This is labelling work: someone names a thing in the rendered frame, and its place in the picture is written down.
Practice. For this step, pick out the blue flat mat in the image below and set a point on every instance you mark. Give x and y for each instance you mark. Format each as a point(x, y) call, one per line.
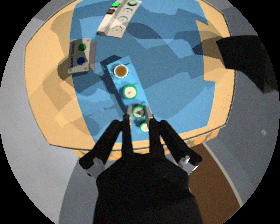
point(163, 41)

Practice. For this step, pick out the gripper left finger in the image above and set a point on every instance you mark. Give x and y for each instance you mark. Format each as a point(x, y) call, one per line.
point(93, 162)

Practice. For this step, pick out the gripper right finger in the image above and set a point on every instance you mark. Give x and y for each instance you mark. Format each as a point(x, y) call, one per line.
point(175, 144)

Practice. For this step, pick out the blue rectangular tube holder block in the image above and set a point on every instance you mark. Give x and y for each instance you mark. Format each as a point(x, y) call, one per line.
point(131, 78)

